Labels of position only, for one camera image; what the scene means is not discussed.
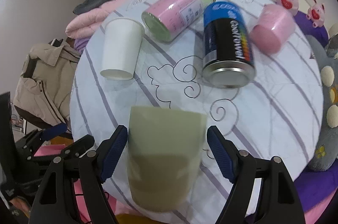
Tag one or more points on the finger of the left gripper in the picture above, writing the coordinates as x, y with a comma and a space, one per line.
39, 153
35, 139

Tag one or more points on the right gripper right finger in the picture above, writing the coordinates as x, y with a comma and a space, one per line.
278, 200

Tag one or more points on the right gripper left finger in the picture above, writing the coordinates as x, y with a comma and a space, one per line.
55, 201

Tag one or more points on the light green plastic cup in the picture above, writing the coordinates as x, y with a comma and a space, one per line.
164, 154

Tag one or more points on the white paper cup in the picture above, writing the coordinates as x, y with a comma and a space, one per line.
122, 41

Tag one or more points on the small pink plastic cup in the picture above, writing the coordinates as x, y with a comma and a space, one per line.
273, 28

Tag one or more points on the purple blanket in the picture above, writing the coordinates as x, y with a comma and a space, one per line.
314, 186

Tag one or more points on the beige jacket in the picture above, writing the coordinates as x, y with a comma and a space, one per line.
43, 92

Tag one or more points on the grey plush toy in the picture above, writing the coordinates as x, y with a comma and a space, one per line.
326, 148

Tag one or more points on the white purple striped quilt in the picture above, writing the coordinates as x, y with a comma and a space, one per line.
279, 113

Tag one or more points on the pink green cylindrical canister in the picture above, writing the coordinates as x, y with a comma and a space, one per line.
166, 19

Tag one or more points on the blue black metal can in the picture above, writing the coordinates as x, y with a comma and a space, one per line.
227, 51

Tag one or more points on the triangle pattern cushion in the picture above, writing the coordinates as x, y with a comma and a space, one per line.
333, 31

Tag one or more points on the right pink pig plush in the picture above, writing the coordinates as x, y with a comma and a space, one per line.
316, 14

